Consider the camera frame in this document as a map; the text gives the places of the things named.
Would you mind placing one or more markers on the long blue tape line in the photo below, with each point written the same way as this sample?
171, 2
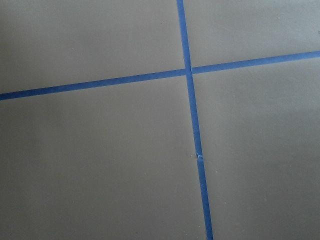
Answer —
195, 121

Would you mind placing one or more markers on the crossing blue tape line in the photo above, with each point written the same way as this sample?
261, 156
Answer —
159, 75

